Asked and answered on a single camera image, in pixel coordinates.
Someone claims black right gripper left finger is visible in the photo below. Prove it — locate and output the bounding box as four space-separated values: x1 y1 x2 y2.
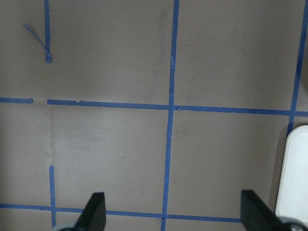
74 192 106 231

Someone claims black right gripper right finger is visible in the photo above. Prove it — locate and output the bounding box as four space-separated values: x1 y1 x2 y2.
241 190 288 231

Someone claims white rectangular tray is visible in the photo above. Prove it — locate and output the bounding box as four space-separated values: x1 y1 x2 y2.
275 125 308 224

